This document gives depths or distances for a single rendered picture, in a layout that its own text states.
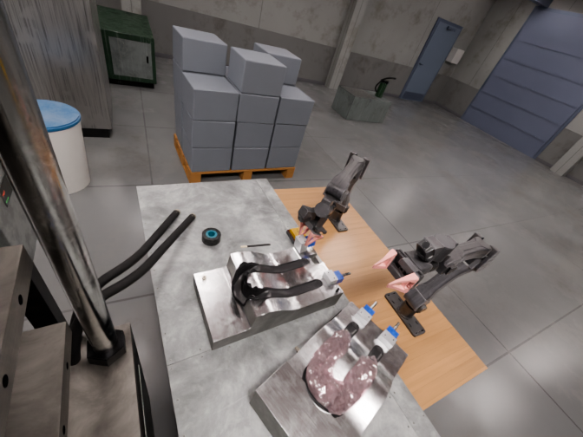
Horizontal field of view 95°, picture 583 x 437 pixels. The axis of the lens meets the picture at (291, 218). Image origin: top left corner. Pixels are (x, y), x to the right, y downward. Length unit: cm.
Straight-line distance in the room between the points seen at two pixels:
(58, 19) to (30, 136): 280
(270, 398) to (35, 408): 47
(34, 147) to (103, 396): 68
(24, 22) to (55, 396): 295
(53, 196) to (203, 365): 63
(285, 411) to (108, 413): 45
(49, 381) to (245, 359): 48
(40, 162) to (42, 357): 41
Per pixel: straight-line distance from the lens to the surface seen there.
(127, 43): 493
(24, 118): 48
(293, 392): 85
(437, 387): 123
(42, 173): 52
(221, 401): 93
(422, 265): 82
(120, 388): 98
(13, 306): 54
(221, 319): 95
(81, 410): 98
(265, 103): 269
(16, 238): 80
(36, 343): 79
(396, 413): 109
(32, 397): 74
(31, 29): 332
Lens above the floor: 170
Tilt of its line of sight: 39 degrees down
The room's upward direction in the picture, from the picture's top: 19 degrees clockwise
